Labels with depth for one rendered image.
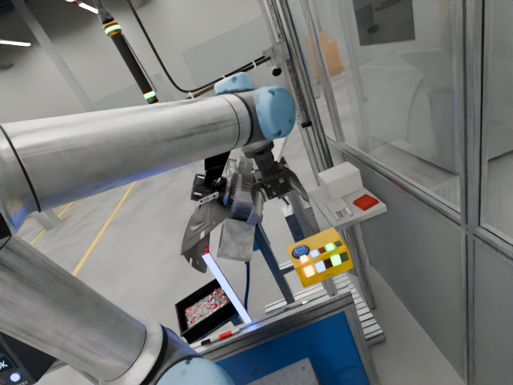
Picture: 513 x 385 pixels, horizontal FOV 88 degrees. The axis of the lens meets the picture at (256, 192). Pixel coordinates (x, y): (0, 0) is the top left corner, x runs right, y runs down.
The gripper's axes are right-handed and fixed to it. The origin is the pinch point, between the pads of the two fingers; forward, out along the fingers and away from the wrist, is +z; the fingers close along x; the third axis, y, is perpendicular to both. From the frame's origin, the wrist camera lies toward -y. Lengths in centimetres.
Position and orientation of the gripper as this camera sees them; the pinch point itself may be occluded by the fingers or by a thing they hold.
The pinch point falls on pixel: (283, 210)
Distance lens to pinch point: 71.7
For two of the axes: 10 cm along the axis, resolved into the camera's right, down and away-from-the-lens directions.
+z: 3.7, 8.1, 4.5
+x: 9.2, -3.9, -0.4
